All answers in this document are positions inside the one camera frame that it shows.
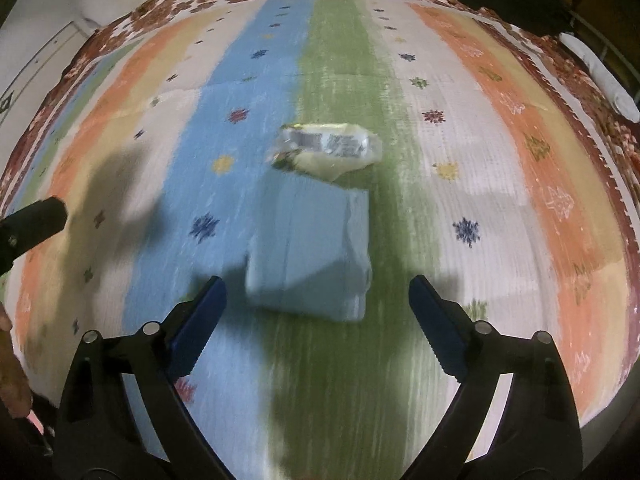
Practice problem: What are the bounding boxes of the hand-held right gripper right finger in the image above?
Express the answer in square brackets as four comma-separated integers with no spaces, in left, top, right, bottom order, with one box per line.
[400,274,584,480]

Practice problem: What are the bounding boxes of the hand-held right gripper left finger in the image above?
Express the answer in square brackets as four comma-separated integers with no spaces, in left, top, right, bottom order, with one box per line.
[52,275,236,480]

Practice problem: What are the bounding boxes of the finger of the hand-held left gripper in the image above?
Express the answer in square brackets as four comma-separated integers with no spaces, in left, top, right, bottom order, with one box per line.
[0,196,67,274]

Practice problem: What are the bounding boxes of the white rolled cloth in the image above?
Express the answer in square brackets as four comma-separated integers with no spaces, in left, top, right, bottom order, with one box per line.
[557,32,640,124]

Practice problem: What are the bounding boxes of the white wall panel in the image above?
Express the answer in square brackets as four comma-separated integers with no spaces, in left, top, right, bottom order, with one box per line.
[0,19,96,117]

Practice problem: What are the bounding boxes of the light blue packet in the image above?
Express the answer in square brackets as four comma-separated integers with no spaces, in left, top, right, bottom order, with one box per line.
[244,175,374,324]

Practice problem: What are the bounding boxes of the person's left hand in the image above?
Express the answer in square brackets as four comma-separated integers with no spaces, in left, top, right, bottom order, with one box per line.
[0,304,34,419]

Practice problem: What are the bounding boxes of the metal bed rail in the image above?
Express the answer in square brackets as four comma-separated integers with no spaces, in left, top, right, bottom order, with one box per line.
[571,9,640,107]

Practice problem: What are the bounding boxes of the striped colourful mat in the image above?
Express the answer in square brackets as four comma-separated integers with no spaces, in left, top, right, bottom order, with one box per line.
[0,0,635,480]

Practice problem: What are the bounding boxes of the crumpled clear foil wrapper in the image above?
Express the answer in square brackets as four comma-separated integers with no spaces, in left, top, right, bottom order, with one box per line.
[270,121,384,182]

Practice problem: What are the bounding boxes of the black cloth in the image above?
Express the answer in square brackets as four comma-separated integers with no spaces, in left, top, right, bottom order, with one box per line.
[442,0,574,37]

